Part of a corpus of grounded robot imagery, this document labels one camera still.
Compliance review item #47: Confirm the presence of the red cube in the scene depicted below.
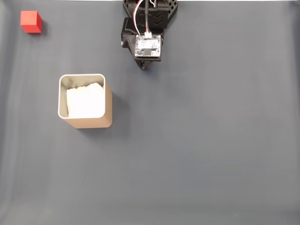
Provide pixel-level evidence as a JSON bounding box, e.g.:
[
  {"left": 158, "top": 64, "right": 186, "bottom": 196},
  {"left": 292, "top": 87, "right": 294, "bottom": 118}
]
[{"left": 20, "top": 10, "right": 43, "bottom": 34}]

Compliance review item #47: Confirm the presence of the white crumpled tissue paper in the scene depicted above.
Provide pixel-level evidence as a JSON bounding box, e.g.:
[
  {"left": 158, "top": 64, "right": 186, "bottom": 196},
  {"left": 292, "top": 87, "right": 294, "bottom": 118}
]
[{"left": 66, "top": 81, "right": 105, "bottom": 118}]

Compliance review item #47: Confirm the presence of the camera circuit board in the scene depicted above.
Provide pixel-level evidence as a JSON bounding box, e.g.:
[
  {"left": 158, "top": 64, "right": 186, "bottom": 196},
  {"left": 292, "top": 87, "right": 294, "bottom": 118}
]
[{"left": 135, "top": 33, "right": 163, "bottom": 60}]

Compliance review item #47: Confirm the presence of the white red green wire bundle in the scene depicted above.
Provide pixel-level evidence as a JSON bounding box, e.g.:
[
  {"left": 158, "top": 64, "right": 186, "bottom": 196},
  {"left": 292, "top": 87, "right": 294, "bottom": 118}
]
[{"left": 133, "top": 0, "right": 153, "bottom": 38}]

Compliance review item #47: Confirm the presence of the dark blue table mat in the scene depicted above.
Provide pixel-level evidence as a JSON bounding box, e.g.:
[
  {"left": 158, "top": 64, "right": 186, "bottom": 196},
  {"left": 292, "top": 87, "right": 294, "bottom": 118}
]
[{"left": 0, "top": 0, "right": 300, "bottom": 225}]

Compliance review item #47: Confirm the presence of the black camera cable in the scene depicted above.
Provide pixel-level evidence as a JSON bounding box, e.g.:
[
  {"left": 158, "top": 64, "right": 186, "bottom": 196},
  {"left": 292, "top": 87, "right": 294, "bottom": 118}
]
[{"left": 143, "top": 0, "right": 150, "bottom": 34}]

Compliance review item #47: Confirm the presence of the tan square metal box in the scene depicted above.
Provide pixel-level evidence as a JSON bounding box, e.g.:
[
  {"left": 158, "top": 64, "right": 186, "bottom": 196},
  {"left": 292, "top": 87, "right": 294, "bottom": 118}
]
[{"left": 57, "top": 74, "right": 113, "bottom": 129}]

